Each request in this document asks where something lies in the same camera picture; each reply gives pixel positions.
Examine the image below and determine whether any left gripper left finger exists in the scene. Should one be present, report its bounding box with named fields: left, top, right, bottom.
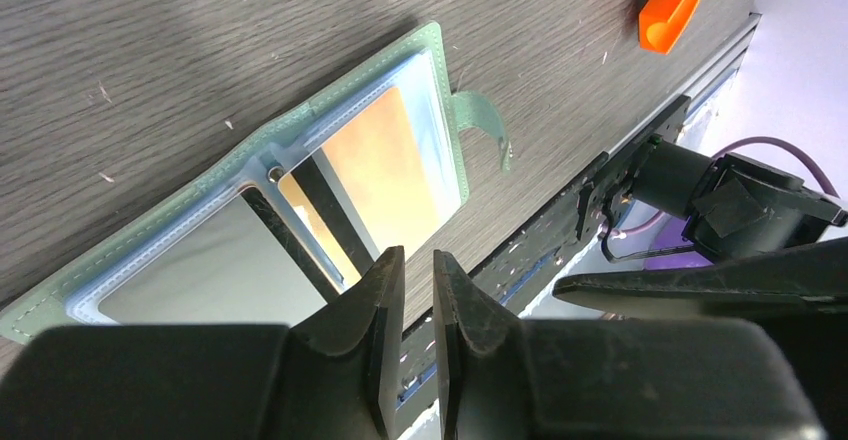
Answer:
left=1, top=247, right=405, bottom=439

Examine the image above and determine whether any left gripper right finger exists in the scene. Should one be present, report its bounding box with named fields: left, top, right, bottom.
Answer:
left=433, top=250, right=828, bottom=439

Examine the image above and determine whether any gold orange credit card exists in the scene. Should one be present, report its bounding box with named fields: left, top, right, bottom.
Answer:
left=278, top=86, right=461, bottom=288

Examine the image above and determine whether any orange curved toy piece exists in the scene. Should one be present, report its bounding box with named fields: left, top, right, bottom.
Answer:
left=637, top=0, right=701, bottom=55

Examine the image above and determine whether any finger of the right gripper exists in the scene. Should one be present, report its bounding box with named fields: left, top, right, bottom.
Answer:
left=553, top=237, right=847, bottom=320

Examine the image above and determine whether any green leather card holder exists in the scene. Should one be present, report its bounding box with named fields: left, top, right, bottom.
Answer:
left=1, top=22, right=512, bottom=344

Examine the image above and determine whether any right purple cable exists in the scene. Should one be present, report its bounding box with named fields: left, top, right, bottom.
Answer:
left=599, top=135, right=839, bottom=263

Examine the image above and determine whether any purple object beyond table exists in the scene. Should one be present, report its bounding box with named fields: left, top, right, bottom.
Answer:
left=642, top=216, right=713, bottom=273

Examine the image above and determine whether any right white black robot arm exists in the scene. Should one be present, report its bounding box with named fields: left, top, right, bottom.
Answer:
left=552, top=138, right=847, bottom=319

